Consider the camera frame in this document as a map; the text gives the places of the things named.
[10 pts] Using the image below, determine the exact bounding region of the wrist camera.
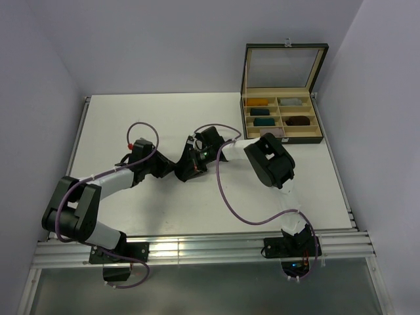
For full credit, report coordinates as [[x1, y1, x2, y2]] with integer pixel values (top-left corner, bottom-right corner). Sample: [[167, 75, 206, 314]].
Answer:
[[128, 138, 154, 156], [186, 134, 202, 150]]

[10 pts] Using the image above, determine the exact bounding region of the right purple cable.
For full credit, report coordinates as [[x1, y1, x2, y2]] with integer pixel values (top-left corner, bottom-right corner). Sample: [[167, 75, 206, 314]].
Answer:
[[193, 123, 319, 282]]

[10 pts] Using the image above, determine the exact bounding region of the aluminium frame rail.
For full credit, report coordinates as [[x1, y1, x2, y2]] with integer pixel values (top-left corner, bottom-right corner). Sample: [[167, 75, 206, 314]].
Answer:
[[18, 94, 396, 315]]

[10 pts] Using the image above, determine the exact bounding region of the orange rolled sock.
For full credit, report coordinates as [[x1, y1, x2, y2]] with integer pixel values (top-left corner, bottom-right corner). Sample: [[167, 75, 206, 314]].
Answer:
[[245, 98, 269, 106]]

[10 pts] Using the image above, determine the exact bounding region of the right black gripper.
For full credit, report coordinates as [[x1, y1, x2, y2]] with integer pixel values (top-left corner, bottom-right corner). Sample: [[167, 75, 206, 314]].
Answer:
[[182, 146, 215, 180]]

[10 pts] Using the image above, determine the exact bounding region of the black sock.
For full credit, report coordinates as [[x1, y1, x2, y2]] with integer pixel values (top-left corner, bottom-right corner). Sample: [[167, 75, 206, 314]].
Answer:
[[174, 144, 195, 182]]

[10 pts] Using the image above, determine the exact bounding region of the teal rolled sock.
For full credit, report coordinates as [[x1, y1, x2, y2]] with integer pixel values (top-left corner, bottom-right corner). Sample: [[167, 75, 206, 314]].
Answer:
[[253, 117, 276, 127]]

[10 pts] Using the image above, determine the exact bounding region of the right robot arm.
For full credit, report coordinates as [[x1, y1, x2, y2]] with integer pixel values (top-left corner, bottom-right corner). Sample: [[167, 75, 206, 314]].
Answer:
[[175, 123, 313, 256]]

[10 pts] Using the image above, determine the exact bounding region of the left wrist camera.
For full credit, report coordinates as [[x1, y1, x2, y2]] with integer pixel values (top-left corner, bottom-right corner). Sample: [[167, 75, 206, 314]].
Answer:
[[128, 138, 154, 156]]

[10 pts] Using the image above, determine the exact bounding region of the black compartment storage box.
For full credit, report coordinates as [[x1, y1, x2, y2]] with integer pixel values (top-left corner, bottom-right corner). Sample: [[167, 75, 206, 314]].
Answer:
[[240, 40, 329, 144]]

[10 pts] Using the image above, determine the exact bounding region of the brown striped sock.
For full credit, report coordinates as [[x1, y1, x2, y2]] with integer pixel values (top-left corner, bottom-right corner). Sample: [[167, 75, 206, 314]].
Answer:
[[285, 115, 310, 126]]

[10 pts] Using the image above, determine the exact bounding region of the purple cable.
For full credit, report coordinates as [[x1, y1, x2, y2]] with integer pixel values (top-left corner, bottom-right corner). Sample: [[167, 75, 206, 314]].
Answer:
[[193, 123, 319, 282], [54, 121, 160, 289]]

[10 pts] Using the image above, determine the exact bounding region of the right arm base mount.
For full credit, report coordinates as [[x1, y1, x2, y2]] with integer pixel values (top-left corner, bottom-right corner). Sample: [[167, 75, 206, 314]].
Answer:
[[260, 236, 322, 282]]

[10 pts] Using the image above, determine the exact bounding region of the pink-grey rolled sock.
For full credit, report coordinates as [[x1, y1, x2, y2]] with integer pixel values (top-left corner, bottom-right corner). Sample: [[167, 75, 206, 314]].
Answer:
[[260, 128, 285, 138]]

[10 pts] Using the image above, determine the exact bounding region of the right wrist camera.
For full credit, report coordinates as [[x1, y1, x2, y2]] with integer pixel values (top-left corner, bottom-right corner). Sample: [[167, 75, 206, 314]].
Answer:
[[186, 134, 202, 150]]

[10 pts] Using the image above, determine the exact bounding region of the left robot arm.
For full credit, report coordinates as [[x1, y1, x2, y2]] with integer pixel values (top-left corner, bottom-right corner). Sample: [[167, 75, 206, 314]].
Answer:
[[41, 138, 175, 262]]

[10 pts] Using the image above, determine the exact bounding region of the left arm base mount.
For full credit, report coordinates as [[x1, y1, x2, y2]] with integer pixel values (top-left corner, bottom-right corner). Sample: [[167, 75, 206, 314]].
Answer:
[[89, 242, 150, 289]]

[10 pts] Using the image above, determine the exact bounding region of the dark rolled sock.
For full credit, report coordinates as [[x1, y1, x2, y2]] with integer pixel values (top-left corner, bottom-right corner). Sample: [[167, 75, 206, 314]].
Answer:
[[249, 108, 270, 116]]

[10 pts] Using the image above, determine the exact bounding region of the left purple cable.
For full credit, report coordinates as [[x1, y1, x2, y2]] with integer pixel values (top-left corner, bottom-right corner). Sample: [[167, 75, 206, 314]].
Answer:
[[54, 121, 160, 289]]

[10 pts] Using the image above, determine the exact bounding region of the light grey rolled sock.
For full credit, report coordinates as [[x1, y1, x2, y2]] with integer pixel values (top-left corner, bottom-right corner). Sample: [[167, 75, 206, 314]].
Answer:
[[280, 98, 302, 106]]

